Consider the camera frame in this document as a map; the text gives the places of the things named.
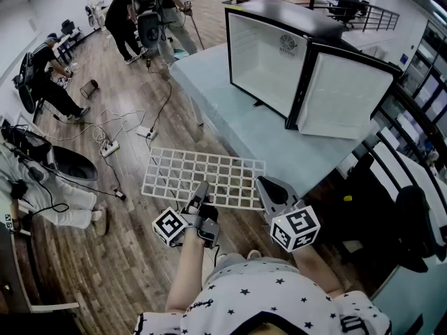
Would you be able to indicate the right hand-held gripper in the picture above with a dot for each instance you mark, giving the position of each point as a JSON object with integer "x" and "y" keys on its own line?
{"x": 297, "y": 227}

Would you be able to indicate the person's grey shorts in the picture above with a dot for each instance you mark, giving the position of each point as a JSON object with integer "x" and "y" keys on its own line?
{"x": 227, "y": 260}

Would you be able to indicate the black mini fridge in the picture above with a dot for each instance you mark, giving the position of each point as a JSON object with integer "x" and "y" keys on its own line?
{"x": 265, "y": 61}

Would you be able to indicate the white power strip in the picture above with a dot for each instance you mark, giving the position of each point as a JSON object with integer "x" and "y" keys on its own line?
{"x": 110, "y": 148}
{"x": 145, "y": 131}

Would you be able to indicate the wooden stick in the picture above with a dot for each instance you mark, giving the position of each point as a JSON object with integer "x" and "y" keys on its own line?
{"x": 197, "y": 31}

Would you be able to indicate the black framed glass doors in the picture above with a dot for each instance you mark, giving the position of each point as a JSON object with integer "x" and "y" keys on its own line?
{"x": 433, "y": 65}

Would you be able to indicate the black power adapter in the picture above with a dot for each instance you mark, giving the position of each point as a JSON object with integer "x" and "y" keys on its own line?
{"x": 120, "y": 195}

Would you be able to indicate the person's white shoe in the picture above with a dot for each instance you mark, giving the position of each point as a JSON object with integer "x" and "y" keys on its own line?
{"x": 254, "y": 254}

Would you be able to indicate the blue wall sign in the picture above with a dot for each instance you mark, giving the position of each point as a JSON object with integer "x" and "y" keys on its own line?
{"x": 404, "y": 58}

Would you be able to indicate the black metal railing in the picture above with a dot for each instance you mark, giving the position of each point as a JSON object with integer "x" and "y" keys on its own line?
{"x": 384, "y": 9}

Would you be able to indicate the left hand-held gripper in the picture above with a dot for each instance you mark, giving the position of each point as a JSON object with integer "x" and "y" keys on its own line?
{"x": 170, "y": 223}

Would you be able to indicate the grey backpack rig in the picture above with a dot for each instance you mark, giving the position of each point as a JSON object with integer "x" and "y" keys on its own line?
{"x": 148, "y": 30}

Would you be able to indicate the ceiling tube light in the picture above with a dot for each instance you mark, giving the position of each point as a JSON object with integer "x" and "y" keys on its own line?
{"x": 438, "y": 7}

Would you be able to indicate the person's white star print shirt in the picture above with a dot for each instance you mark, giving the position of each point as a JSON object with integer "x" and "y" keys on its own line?
{"x": 262, "y": 291}

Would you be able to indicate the black backpack rig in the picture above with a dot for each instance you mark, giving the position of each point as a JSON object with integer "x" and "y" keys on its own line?
{"x": 27, "y": 93}
{"x": 75, "y": 167}

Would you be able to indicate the person's right forearm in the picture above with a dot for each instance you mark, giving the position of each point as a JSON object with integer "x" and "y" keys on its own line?
{"x": 314, "y": 271}

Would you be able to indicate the person's left forearm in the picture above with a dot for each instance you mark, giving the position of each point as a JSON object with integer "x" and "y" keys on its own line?
{"x": 185, "y": 274}

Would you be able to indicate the black office chair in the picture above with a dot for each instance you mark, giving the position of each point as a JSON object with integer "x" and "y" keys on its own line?
{"x": 344, "y": 10}
{"x": 415, "y": 222}

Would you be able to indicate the white metal frame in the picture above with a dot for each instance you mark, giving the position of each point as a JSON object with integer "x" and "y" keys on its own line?
{"x": 52, "y": 306}

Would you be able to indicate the white wire shelf rack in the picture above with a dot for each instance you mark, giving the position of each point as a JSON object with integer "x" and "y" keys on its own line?
{"x": 209, "y": 155}

